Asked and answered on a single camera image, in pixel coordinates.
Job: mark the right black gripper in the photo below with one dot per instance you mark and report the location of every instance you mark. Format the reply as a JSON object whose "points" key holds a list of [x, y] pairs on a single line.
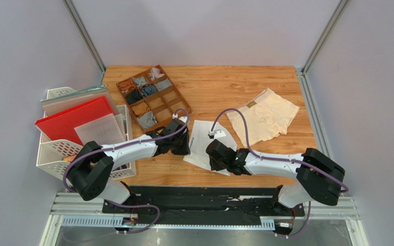
{"points": [[215, 159]]}

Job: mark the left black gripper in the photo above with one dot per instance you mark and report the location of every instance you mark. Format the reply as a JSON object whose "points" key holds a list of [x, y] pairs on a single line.
{"points": [[185, 150]]}

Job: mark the white underwear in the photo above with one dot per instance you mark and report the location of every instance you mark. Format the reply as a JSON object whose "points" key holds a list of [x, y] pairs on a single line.
{"points": [[199, 141]]}

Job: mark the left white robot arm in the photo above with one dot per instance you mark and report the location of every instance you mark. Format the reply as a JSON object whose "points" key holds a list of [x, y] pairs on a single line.
{"points": [[89, 173]]}

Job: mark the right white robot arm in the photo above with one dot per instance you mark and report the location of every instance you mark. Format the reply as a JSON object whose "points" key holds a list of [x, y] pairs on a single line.
{"points": [[318, 178]]}

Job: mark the grey rolled cloth lower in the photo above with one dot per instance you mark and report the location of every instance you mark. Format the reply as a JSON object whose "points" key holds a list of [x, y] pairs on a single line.
{"points": [[147, 120]]}

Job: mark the grey rolled cloth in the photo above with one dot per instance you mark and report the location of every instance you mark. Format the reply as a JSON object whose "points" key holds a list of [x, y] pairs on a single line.
{"points": [[166, 83], [147, 120], [139, 81]]}

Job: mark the brown compartment organizer box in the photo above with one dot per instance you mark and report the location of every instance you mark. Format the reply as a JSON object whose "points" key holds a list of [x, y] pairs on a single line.
{"points": [[163, 104]]}

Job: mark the orange rolled cloth lower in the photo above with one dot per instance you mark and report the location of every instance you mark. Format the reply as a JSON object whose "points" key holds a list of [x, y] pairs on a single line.
{"points": [[140, 109]]}

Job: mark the orange rolled cloth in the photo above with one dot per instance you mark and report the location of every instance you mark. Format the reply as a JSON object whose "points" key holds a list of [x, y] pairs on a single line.
{"points": [[126, 86], [140, 109]]}

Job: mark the grey rolled cloth right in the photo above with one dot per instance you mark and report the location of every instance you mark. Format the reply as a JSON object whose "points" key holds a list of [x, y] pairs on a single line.
{"points": [[166, 83]]}

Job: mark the striped blue rolled cloth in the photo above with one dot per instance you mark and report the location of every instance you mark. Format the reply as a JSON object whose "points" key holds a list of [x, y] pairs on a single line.
{"points": [[148, 90]]}

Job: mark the beige boxer shorts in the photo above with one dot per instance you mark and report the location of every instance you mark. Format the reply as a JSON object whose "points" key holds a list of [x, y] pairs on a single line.
{"points": [[265, 117]]}

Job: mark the black rolled cloth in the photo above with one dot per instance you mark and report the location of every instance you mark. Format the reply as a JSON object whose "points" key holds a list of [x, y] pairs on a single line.
{"points": [[133, 96]]}

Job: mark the translucent white folder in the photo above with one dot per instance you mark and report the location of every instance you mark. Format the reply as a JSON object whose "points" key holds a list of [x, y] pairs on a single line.
{"points": [[106, 130]]}

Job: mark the grey rolled cloth top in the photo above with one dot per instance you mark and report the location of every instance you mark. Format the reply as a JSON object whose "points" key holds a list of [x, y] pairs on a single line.
{"points": [[139, 81]]}

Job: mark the pink rolled cloth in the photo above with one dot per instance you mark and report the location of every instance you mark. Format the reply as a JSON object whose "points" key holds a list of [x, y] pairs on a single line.
{"points": [[155, 73]]}

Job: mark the orange rolled cloth top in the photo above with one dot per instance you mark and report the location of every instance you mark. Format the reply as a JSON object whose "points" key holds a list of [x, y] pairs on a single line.
{"points": [[126, 86]]}

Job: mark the red folder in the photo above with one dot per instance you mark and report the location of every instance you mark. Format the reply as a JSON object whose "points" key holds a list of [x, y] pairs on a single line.
{"points": [[61, 125]]}

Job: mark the white file rack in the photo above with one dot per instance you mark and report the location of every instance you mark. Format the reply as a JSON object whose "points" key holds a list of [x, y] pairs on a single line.
{"points": [[51, 154]]}

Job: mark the grey folder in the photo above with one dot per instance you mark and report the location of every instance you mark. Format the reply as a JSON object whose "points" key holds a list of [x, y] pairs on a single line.
{"points": [[63, 98]]}

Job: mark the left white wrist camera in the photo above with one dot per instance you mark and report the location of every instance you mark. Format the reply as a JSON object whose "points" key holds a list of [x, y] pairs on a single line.
{"points": [[181, 120]]}

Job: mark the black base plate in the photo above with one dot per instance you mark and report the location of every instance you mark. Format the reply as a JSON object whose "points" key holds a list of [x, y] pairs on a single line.
{"points": [[194, 202]]}

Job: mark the white slotted cable duct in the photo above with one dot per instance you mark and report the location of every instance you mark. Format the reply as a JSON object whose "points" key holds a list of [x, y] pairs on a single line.
{"points": [[169, 222]]}

